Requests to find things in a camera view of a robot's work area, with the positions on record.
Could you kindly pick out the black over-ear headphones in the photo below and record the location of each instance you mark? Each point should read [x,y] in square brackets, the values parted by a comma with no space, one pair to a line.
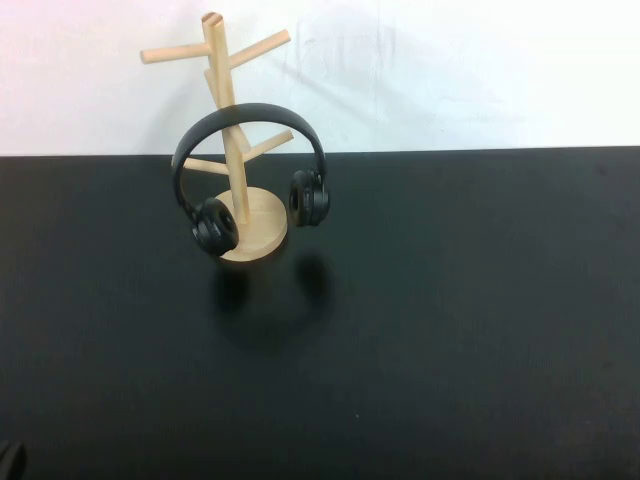
[306,196]

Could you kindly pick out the wooden tree headphone stand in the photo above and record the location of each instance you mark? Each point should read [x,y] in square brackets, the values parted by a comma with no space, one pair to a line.
[264,231]

